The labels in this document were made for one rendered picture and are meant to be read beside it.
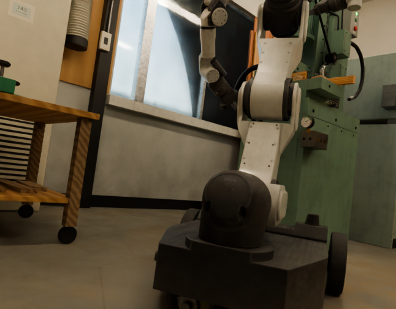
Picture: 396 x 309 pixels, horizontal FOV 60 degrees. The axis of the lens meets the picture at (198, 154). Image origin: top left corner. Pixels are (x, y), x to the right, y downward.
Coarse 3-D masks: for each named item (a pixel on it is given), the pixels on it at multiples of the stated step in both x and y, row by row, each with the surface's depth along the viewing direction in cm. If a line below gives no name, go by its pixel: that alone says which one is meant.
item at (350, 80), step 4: (348, 76) 175; (352, 76) 174; (332, 80) 182; (336, 80) 180; (340, 80) 178; (344, 80) 177; (348, 80) 175; (352, 80) 173; (340, 84) 178; (344, 84) 177; (348, 84) 176
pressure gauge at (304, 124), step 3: (303, 117) 167; (306, 117) 166; (309, 117) 165; (312, 117) 165; (303, 120) 167; (306, 120) 166; (309, 120) 164; (312, 120) 164; (300, 123) 168; (303, 123) 167; (306, 123) 166; (309, 123) 164; (312, 123) 164; (303, 126) 166; (306, 126) 165; (309, 126) 164; (312, 126) 165; (309, 129) 166
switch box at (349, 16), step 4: (344, 12) 213; (348, 12) 211; (352, 12) 209; (344, 16) 213; (348, 16) 210; (352, 16) 210; (356, 16) 213; (344, 20) 212; (348, 20) 210; (352, 20) 210; (344, 24) 212; (348, 24) 210; (352, 24) 210; (356, 24) 213; (344, 28) 212; (348, 28) 209; (352, 28) 210; (352, 32) 210; (356, 32) 213; (352, 36) 214; (356, 36) 214
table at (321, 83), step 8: (296, 80) 181; (304, 80) 177; (312, 80) 173; (320, 80) 170; (328, 80) 173; (304, 88) 176; (312, 88) 173; (320, 88) 170; (328, 88) 173; (336, 88) 178; (320, 96) 184; (328, 96) 182; (336, 96) 180
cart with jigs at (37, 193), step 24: (0, 72) 118; (0, 96) 114; (48, 120) 164; (72, 120) 151; (72, 168) 135; (0, 192) 125; (24, 192) 131; (48, 192) 147; (72, 192) 134; (24, 216) 176; (72, 216) 134; (72, 240) 135
